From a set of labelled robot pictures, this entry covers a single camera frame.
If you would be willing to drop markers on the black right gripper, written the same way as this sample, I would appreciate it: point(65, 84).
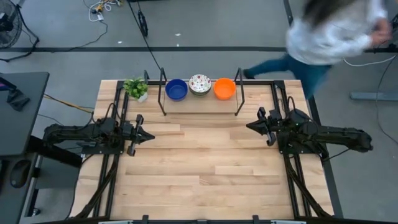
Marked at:
point(271, 138)

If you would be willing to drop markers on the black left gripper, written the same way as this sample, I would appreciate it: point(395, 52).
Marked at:
point(133, 149)

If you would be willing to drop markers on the orange plastic mini bowl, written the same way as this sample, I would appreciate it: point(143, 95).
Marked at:
point(224, 89)

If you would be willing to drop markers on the blue plastic mini bowl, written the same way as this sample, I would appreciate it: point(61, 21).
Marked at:
point(176, 90)

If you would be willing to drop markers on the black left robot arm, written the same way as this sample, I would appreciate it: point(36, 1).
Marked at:
point(71, 133)

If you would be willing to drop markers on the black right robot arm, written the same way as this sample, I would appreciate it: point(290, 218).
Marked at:
point(342, 137)

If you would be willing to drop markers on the green plant in white pot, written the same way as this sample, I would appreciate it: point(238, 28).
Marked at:
point(136, 88)

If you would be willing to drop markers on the person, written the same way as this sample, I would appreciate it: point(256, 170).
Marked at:
point(326, 40)

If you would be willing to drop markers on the grey desk foot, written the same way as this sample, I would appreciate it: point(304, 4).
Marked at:
point(373, 96)

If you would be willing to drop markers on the black desk top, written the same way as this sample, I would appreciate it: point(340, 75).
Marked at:
point(21, 130)

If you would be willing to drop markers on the black computer mouse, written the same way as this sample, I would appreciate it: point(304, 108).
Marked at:
point(20, 174)

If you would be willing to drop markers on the dark grey side table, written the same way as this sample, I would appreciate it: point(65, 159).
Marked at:
point(12, 205)

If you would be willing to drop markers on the person's hand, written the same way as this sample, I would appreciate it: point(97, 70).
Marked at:
point(381, 32)

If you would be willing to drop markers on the black standing fan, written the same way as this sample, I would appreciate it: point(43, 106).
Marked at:
point(9, 31)

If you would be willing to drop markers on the black metal rig frame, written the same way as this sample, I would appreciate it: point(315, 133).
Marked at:
point(258, 82)

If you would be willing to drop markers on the black metal rack frame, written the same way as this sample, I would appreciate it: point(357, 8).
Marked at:
point(200, 107)

